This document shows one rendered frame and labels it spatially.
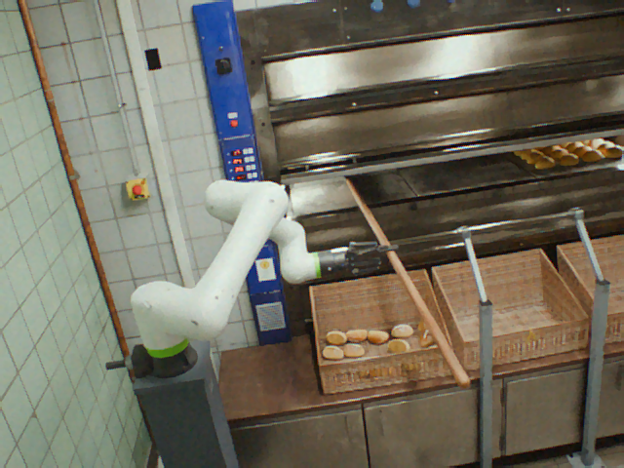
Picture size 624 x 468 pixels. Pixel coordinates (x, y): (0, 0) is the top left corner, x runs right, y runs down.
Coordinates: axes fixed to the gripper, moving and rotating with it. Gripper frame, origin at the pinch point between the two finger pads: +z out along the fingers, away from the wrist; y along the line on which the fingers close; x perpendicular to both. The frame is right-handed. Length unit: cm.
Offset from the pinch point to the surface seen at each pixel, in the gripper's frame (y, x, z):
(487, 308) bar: 25.6, 8.4, 34.3
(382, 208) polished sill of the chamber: 2, -52, 9
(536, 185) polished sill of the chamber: 3, -51, 82
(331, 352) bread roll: 56, -26, -24
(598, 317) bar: 39, 9, 81
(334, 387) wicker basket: 59, -4, -26
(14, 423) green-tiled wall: 13, 50, -127
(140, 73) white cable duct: -72, -52, -84
